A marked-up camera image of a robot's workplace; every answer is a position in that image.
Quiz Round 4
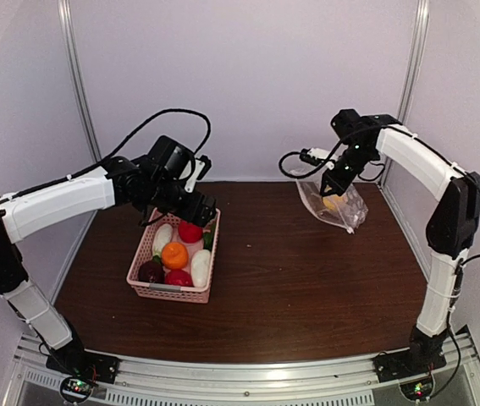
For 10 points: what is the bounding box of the red apple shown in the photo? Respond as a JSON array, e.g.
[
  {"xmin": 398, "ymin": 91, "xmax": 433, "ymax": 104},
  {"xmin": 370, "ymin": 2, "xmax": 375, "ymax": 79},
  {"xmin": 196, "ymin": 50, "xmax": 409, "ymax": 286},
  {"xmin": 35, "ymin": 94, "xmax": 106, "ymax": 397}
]
[
  {"xmin": 178, "ymin": 221, "xmax": 204, "ymax": 244},
  {"xmin": 164, "ymin": 269, "xmax": 194, "ymax": 288}
]

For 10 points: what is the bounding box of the clear zip top bag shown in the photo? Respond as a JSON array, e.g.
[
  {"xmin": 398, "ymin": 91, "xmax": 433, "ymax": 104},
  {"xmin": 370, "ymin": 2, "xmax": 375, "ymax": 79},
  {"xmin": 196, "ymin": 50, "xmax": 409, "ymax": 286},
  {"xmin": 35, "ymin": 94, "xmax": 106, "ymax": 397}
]
[{"xmin": 295, "ymin": 173, "xmax": 368, "ymax": 233}]

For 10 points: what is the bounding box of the left rear aluminium post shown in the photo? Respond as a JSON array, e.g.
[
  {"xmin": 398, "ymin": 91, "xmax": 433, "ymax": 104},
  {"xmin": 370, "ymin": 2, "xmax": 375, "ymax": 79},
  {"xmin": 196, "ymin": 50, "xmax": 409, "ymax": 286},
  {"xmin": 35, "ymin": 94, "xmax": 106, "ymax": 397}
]
[{"xmin": 58, "ymin": 0, "xmax": 102, "ymax": 162}]

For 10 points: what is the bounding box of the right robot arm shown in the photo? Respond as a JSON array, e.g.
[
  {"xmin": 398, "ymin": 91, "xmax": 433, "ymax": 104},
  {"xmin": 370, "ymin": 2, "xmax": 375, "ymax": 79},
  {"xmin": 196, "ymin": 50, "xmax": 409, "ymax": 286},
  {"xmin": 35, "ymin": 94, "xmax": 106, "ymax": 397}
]
[{"xmin": 320, "ymin": 109, "xmax": 480, "ymax": 374}]

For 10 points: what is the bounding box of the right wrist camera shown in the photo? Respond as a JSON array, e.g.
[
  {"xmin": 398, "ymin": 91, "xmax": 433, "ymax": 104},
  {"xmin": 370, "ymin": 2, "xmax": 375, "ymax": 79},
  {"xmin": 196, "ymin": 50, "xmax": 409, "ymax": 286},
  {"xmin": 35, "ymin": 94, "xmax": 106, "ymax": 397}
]
[{"xmin": 300, "ymin": 147, "xmax": 331, "ymax": 167}]

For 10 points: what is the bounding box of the orange tangerine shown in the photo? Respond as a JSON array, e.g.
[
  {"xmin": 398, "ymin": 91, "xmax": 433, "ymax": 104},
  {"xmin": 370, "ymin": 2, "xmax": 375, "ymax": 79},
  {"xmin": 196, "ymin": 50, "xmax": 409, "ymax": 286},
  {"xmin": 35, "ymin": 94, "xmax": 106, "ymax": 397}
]
[{"xmin": 161, "ymin": 242, "xmax": 189, "ymax": 270}]

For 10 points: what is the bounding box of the front aluminium frame rail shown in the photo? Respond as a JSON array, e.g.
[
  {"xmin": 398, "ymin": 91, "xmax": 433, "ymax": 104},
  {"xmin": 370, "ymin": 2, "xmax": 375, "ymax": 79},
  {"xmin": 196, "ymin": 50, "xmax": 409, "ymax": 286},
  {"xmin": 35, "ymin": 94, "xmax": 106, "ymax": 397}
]
[{"xmin": 0, "ymin": 332, "xmax": 480, "ymax": 405}]

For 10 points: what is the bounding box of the right rear aluminium post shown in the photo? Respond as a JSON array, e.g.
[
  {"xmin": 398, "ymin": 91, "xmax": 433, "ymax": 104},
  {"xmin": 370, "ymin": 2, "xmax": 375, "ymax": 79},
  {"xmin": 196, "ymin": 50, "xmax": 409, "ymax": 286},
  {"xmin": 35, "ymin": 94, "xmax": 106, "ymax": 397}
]
[{"xmin": 398, "ymin": 0, "xmax": 430, "ymax": 123}]

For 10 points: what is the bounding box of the white radish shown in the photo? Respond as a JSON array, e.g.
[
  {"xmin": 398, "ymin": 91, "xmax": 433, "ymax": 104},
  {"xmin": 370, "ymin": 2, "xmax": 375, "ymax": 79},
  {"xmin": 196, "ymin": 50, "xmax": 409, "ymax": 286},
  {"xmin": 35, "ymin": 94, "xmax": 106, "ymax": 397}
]
[
  {"xmin": 152, "ymin": 223, "xmax": 174, "ymax": 256},
  {"xmin": 190, "ymin": 250, "xmax": 212, "ymax": 288}
]

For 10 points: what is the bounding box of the black cable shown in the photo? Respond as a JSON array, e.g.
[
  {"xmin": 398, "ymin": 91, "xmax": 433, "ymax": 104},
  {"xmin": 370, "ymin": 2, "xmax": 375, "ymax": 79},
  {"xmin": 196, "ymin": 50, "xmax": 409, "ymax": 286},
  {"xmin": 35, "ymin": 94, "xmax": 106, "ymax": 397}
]
[
  {"xmin": 279, "ymin": 150, "xmax": 329, "ymax": 178},
  {"xmin": 65, "ymin": 108, "xmax": 212, "ymax": 183}
]

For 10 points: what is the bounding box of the right circuit board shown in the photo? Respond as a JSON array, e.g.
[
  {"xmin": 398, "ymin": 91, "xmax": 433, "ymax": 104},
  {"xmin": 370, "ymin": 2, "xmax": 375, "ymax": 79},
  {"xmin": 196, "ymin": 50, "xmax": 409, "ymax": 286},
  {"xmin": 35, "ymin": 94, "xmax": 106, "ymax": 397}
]
[{"xmin": 400, "ymin": 377, "xmax": 434, "ymax": 402}]

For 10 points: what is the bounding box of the yellow peach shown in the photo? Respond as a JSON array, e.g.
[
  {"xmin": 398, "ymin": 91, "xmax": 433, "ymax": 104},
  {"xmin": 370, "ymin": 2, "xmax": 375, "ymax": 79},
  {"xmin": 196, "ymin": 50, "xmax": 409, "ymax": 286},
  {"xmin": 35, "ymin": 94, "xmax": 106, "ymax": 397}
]
[{"xmin": 322, "ymin": 195, "xmax": 348, "ymax": 211}]

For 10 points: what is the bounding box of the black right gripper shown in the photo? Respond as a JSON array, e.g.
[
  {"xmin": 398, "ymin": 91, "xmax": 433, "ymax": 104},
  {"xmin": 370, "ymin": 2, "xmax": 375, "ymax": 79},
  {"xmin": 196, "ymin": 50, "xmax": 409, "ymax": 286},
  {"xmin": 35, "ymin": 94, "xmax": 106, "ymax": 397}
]
[{"xmin": 323, "ymin": 140, "xmax": 378, "ymax": 195}]

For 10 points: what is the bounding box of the red apple rear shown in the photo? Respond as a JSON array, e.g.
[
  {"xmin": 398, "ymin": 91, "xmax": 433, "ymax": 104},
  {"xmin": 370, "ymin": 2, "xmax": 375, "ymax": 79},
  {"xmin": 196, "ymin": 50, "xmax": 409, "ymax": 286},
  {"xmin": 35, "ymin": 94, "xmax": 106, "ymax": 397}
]
[{"xmin": 178, "ymin": 221, "xmax": 204, "ymax": 244}]

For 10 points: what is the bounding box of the white radish left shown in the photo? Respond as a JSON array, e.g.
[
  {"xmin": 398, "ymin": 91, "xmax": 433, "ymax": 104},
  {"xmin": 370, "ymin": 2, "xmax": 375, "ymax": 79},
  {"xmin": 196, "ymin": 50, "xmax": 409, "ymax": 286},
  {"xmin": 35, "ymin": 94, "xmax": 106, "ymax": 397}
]
[{"xmin": 152, "ymin": 223, "xmax": 174, "ymax": 256}]

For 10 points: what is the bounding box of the white radish right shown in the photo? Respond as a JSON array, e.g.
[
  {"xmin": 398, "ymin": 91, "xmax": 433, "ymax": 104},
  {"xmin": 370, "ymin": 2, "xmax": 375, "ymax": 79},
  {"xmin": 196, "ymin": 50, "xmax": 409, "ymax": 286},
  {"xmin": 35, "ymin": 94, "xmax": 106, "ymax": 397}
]
[{"xmin": 190, "ymin": 250, "xmax": 212, "ymax": 288}]

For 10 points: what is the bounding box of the left black cable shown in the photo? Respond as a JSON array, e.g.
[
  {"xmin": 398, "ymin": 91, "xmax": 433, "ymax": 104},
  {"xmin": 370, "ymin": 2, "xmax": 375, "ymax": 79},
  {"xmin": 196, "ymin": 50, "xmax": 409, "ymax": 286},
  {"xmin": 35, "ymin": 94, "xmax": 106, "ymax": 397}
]
[{"xmin": 65, "ymin": 108, "xmax": 212, "ymax": 183}]

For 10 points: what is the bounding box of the aluminium post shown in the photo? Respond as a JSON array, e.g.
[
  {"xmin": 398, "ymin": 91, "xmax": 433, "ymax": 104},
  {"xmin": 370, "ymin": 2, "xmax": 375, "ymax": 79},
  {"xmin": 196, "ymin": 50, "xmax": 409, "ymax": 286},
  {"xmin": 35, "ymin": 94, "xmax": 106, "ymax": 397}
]
[
  {"xmin": 398, "ymin": 0, "xmax": 430, "ymax": 123},
  {"xmin": 58, "ymin": 0, "xmax": 102, "ymax": 162}
]

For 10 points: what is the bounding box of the left circuit board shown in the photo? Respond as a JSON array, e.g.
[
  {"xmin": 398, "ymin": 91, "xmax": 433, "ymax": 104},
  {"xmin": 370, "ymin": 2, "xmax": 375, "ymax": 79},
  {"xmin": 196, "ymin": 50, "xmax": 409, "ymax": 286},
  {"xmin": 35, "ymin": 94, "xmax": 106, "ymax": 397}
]
[{"xmin": 59, "ymin": 376, "xmax": 96, "ymax": 403}]

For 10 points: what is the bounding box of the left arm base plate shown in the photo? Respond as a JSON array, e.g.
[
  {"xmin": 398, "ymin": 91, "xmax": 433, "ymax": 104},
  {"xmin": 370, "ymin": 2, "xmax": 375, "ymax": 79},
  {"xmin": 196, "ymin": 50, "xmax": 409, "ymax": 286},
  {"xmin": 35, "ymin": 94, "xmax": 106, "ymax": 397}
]
[{"xmin": 46, "ymin": 352, "xmax": 119, "ymax": 384}]

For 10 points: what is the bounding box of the red apple front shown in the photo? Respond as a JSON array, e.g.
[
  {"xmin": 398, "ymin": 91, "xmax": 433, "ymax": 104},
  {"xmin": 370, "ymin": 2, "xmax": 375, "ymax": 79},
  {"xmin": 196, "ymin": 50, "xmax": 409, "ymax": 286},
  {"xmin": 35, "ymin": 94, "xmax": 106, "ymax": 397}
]
[{"xmin": 164, "ymin": 269, "xmax": 194, "ymax": 288}]

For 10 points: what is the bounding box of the right side aluminium rail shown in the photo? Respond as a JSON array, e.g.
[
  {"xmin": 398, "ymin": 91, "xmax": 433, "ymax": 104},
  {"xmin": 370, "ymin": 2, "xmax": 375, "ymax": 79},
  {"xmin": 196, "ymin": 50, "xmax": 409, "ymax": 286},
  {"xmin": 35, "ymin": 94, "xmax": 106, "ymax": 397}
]
[{"xmin": 382, "ymin": 163, "xmax": 438, "ymax": 279}]

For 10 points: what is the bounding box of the right black cable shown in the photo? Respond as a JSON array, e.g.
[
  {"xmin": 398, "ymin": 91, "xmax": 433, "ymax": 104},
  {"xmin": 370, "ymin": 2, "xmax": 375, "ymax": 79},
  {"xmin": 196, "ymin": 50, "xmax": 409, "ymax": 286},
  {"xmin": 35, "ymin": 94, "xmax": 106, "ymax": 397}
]
[{"xmin": 279, "ymin": 150, "xmax": 329, "ymax": 178}]

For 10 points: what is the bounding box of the circuit board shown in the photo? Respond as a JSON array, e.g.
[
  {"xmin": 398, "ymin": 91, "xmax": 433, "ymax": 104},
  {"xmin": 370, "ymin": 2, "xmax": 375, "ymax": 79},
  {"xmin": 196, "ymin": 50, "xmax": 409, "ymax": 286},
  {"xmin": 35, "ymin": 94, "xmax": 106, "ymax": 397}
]
[
  {"xmin": 59, "ymin": 376, "xmax": 96, "ymax": 403},
  {"xmin": 400, "ymin": 377, "xmax": 434, "ymax": 402}
]

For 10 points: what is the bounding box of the pink plastic basket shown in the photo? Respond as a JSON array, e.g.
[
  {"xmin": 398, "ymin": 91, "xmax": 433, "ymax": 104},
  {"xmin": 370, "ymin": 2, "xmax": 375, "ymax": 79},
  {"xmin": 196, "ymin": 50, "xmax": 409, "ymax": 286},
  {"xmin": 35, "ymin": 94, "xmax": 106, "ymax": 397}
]
[{"xmin": 126, "ymin": 210, "xmax": 220, "ymax": 304}]

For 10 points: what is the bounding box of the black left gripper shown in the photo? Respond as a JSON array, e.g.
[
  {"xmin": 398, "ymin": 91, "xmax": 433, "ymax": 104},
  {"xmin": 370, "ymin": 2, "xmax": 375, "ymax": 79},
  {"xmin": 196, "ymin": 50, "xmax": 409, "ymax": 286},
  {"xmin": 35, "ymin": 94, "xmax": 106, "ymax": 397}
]
[{"xmin": 148, "ymin": 178, "xmax": 217, "ymax": 228}]

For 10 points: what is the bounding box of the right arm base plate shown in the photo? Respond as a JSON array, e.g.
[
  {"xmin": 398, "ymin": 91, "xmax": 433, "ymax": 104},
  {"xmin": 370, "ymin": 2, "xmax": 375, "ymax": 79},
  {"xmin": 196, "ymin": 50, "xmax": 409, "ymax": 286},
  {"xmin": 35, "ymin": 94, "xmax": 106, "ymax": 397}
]
[{"xmin": 372, "ymin": 349, "xmax": 447, "ymax": 383}]

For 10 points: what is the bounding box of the green vegetable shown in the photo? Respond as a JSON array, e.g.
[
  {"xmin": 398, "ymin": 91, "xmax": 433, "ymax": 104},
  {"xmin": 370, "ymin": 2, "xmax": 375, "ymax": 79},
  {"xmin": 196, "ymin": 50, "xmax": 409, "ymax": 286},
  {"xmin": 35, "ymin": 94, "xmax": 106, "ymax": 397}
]
[{"xmin": 202, "ymin": 222, "xmax": 216, "ymax": 251}]

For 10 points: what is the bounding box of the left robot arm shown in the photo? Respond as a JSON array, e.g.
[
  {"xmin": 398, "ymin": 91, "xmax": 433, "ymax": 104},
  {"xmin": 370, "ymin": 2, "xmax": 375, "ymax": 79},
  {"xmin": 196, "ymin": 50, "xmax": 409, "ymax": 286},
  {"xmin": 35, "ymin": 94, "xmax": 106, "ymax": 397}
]
[{"xmin": 0, "ymin": 135, "xmax": 217, "ymax": 376}]

